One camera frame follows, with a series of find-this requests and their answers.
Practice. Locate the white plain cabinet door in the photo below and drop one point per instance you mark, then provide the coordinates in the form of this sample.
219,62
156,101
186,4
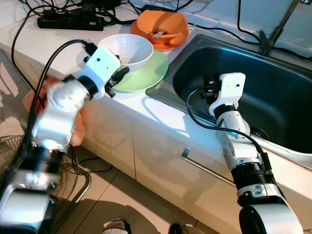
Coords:
114,141

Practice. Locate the black standing fan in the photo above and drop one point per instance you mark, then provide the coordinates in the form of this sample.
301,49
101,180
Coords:
66,170

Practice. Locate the black power strip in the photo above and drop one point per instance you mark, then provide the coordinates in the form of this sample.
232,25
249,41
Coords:
68,22

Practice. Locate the red plastic bag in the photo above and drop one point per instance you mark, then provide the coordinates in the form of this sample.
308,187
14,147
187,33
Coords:
29,100

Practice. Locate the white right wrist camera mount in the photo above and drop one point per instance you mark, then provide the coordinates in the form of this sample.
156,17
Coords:
231,87

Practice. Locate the orange bowl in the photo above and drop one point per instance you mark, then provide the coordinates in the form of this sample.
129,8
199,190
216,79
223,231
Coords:
170,22

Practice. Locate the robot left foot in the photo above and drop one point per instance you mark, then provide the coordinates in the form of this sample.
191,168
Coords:
117,228

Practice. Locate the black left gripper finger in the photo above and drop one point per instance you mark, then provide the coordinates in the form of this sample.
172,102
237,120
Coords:
122,74

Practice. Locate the stainless steel sink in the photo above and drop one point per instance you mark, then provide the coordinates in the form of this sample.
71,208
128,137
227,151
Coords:
282,97

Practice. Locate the white bowl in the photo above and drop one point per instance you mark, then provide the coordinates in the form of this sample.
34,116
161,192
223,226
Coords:
131,48

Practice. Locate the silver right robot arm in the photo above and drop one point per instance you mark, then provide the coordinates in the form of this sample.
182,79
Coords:
243,151

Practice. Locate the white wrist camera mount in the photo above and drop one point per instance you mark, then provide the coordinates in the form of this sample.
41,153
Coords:
231,87
100,66

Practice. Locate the silver cutlery piece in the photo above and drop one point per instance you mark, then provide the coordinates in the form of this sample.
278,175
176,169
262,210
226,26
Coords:
157,34

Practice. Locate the white sink cabinet door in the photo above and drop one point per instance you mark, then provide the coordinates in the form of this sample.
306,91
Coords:
161,161

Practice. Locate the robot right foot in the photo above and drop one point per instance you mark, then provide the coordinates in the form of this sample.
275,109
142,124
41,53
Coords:
180,230

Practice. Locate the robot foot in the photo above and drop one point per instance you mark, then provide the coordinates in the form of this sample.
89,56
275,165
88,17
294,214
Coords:
180,230
117,228

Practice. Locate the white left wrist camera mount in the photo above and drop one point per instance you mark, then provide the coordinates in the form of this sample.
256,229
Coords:
100,66

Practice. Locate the light green plate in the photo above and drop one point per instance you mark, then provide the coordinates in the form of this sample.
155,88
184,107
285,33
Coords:
146,75

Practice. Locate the orange plate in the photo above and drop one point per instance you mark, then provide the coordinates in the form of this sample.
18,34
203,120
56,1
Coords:
163,47

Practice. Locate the dark metal faucet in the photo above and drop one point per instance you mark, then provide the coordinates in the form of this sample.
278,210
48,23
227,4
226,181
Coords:
267,46

